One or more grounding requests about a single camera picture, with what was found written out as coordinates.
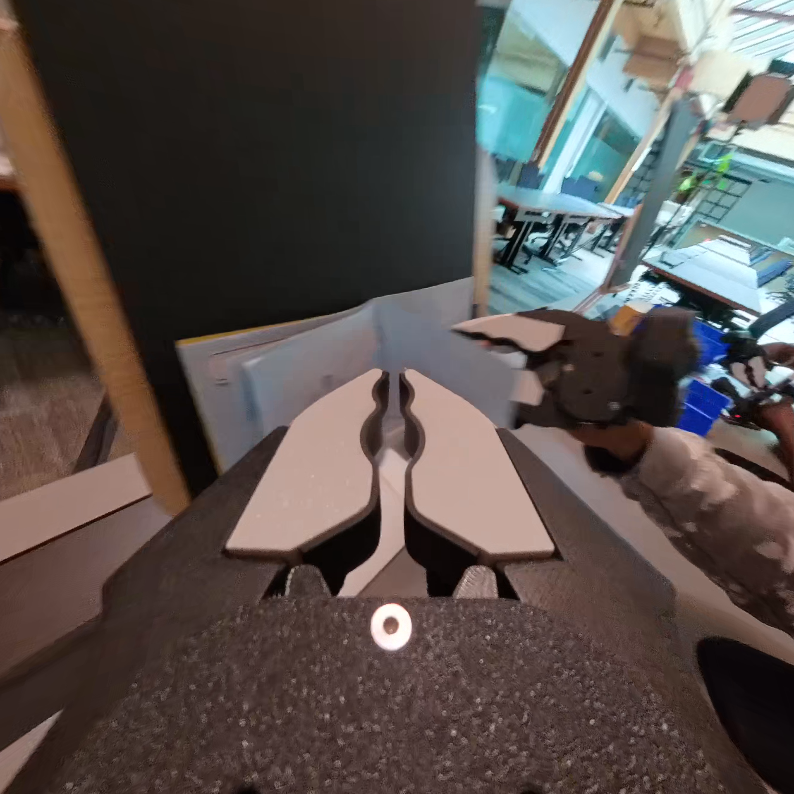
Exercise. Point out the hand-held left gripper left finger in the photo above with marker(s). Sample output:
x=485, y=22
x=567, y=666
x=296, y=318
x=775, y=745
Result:
x=304, y=484

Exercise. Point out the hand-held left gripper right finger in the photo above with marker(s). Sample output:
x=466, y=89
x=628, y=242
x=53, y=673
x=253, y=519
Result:
x=481, y=484

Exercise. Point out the person's right forearm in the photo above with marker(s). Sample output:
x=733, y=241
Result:
x=720, y=521

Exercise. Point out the studio light panel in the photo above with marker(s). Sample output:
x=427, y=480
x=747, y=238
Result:
x=759, y=97

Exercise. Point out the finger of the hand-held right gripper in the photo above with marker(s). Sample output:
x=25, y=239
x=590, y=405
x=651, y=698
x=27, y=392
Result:
x=515, y=331
x=530, y=397

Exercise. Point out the instruction booklet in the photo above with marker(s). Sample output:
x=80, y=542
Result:
x=310, y=360

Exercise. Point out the blue storage bin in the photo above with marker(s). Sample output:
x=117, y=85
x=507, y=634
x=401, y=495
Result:
x=707, y=397

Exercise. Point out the wooden desk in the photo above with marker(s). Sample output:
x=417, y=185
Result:
x=552, y=205

